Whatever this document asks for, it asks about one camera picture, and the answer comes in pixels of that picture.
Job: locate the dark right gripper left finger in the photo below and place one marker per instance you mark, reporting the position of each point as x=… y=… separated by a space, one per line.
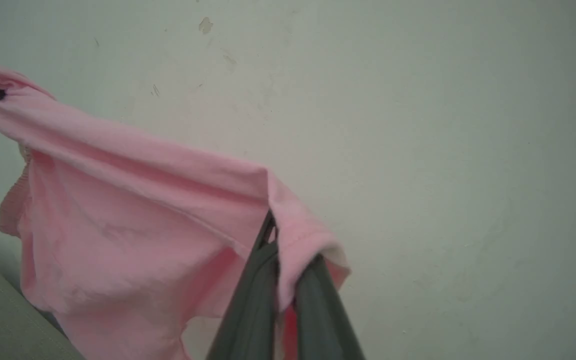
x=248 y=320

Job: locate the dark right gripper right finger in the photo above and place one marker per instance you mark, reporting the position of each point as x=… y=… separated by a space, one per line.
x=323 y=325

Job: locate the pink garment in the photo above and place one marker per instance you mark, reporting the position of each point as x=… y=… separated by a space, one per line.
x=118 y=225

